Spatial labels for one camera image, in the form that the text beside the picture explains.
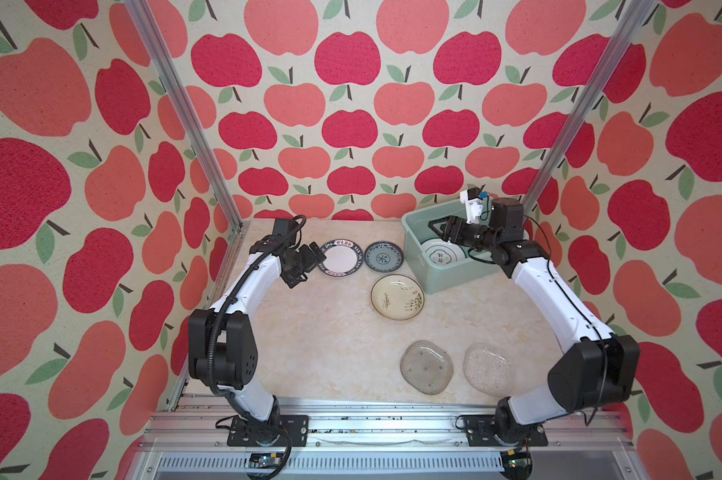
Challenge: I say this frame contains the aluminium frame post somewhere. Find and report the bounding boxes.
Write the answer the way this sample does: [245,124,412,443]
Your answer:
[125,0,244,234]
[522,0,658,216]

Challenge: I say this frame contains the small blue patterned plate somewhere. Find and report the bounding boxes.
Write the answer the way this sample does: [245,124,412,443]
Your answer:
[364,241,404,273]

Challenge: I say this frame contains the black rimmed white plate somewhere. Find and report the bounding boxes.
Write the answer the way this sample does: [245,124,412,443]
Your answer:
[318,239,363,278]

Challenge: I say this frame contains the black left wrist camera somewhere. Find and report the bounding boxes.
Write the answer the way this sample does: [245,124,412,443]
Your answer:
[272,218,300,246]

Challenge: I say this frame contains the green circuit board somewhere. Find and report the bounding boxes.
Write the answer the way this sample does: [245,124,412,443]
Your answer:
[247,452,284,470]

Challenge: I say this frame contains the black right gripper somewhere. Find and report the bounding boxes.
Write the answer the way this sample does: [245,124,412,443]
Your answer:
[432,212,504,254]

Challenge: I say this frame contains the black corrugated cable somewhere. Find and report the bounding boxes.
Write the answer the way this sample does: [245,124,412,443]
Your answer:
[206,214,308,400]

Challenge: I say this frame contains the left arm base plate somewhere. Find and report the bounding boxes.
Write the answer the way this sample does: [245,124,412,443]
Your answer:
[226,415,310,448]

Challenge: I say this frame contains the clear glass plate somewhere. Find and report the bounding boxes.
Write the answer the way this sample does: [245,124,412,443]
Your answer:
[463,342,516,398]

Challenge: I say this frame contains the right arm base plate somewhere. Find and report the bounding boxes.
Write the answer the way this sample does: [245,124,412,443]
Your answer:
[455,415,549,448]

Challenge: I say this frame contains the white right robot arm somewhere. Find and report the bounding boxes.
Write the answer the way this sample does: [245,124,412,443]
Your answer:
[428,215,641,435]

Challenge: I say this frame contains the left aluminium frame post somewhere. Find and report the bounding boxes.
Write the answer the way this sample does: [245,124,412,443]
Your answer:
[125,0,244,234]

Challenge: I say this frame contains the mint green plastic bin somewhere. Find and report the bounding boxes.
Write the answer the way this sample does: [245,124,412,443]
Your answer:
[401,200,501,294]

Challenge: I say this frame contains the grey glass plate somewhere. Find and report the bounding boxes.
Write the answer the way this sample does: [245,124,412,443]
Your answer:
[399,340,454,396]

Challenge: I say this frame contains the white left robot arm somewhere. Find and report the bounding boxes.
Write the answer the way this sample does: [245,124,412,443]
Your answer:
[187,240,326,425]

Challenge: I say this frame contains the right aluminium frame post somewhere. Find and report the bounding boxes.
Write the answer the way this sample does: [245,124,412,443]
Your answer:
[522,0,658,216]

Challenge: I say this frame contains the white plate with green rings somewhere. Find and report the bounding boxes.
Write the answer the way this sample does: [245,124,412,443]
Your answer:
[421,238,466,266]

